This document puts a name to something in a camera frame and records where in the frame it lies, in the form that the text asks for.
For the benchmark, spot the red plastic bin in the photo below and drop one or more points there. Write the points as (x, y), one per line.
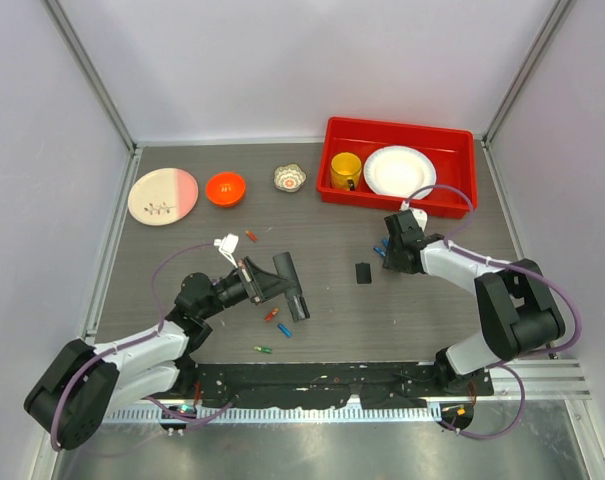
(450, 150)

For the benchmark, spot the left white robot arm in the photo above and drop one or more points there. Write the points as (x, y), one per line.
(84, 383)

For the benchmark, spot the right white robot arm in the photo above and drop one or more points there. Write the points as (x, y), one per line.
(517, 311)

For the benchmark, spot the black battery cover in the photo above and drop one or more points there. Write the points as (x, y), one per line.
(363, 273)

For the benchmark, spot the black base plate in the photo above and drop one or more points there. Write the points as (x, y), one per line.
(320, 386)

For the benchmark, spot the small floral bowl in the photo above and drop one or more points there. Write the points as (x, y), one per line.
(289, 178)

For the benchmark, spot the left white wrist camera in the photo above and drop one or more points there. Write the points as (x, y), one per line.
(226, 246)

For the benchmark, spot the red orange battery centre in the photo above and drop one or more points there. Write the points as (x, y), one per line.
(271, 315)

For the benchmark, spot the white paper plate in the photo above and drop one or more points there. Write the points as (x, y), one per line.
(398, 171)

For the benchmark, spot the pink and cream plate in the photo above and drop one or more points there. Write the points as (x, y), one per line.
(163, 197)

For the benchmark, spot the orange bowl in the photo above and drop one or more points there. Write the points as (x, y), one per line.
(226, 189)

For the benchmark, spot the black remote control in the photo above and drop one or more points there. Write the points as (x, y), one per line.
(296, 302)

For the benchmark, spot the blue battery centre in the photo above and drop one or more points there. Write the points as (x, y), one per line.
(284, 330)

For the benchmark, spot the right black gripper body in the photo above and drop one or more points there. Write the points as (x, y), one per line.
(393, 260)

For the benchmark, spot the orange battery near top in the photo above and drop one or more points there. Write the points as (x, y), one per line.
(252, 236)

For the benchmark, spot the white slotted cable duct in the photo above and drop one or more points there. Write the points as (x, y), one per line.
(351, 413)

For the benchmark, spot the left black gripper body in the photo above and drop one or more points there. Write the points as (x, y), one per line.
(235, 288)

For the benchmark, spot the yellow mug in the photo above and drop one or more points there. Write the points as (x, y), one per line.
(345, 171)

